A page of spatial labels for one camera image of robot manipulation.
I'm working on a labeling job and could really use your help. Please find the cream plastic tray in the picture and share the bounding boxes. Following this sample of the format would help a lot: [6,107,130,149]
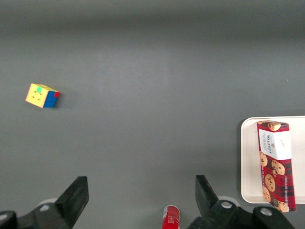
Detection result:
[240,115,305,205]

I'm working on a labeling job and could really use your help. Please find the red drink bottle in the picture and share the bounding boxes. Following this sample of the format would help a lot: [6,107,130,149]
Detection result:
[162,205,181,229]

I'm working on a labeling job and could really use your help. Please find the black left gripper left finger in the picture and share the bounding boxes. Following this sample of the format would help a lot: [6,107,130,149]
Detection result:
[0,176,90,229]

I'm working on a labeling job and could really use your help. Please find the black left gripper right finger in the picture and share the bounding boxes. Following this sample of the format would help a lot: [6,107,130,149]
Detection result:
[187,175,296,229]

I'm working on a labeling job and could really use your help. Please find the colourful puzzle cube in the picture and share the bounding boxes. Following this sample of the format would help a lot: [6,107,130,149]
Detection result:
[25,83,60,109]

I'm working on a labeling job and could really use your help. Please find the red tartan cookie box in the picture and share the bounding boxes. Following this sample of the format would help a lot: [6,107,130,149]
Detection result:
[256,120,297,213]

